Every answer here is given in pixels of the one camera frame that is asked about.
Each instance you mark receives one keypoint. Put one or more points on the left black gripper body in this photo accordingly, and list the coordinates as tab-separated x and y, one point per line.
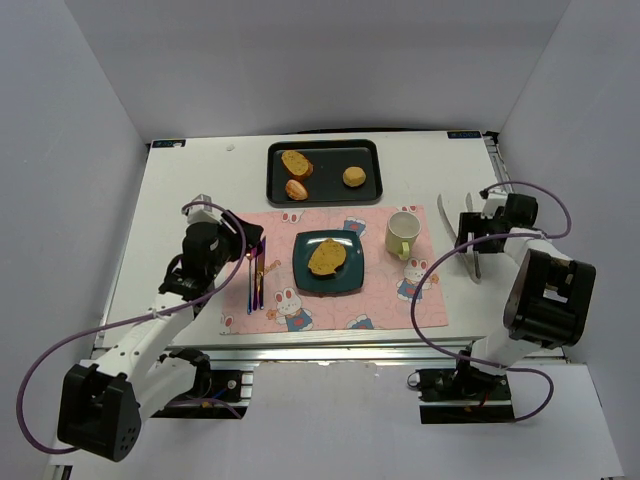
248	235

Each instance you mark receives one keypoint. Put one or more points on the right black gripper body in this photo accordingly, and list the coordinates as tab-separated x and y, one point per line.
468	231

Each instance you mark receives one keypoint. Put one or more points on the bread slice top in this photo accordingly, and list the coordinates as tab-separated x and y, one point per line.
328	256

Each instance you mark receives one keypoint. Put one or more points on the bread slice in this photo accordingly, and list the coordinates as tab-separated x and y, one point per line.
296	164
328	256

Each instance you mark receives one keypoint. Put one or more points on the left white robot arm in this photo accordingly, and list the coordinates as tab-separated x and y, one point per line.
104	405

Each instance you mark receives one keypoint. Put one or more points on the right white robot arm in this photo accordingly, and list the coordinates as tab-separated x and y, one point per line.
549	301

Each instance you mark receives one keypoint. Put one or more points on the bread slice bottom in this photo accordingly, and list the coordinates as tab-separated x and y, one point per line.
296	164

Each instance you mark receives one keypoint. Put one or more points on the iridescent knife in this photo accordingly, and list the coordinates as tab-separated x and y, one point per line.
261	275

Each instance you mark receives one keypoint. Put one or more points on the small oval sesame bun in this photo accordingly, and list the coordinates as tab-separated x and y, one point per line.
296	191

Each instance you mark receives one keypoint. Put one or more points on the dark green square plate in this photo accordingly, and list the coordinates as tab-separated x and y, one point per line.
348	279

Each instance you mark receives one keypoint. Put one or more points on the black baking tray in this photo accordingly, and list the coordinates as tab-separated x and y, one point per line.
325	186

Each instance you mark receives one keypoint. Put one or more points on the round yellow bun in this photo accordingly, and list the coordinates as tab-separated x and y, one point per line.
354	176

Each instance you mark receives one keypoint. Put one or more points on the pale green mug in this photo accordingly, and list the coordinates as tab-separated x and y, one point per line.
402	231

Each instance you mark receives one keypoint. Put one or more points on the pink bunny placemat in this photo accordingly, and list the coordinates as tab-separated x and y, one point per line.
391	286

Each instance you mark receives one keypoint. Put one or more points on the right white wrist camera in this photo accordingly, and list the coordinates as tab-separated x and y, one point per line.
494	200

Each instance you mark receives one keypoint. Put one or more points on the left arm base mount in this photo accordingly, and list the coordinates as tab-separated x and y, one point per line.
217	392

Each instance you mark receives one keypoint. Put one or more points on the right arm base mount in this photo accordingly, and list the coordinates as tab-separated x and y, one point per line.
461	395

